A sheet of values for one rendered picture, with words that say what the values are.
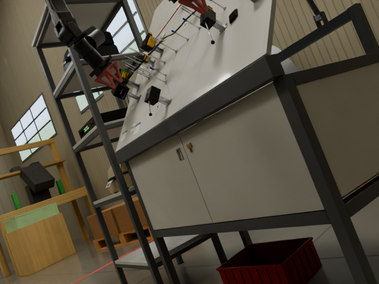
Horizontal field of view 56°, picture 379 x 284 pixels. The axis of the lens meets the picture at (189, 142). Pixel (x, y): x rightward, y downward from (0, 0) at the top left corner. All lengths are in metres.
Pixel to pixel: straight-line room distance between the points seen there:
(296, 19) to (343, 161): 2.80
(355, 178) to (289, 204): 0.21
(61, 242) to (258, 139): 5.24
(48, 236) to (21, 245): 0.41
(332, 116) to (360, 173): 0.19
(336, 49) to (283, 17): 0.64
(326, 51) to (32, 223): 4.70
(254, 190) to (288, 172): 0.17
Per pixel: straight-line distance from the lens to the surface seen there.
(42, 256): 6.03
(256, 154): 1.18
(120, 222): 4.70
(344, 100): 1.24
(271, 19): 1.12
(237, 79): 1.10
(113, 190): 2.22
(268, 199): 1.21
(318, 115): 1.11
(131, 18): 2.45
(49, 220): 6.12
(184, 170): 1.52
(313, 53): 3.74
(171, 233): 1.81
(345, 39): 3.63
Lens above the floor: 0.66
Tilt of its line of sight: 3 degrees up
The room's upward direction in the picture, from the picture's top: 21 degrees counter-clockwise
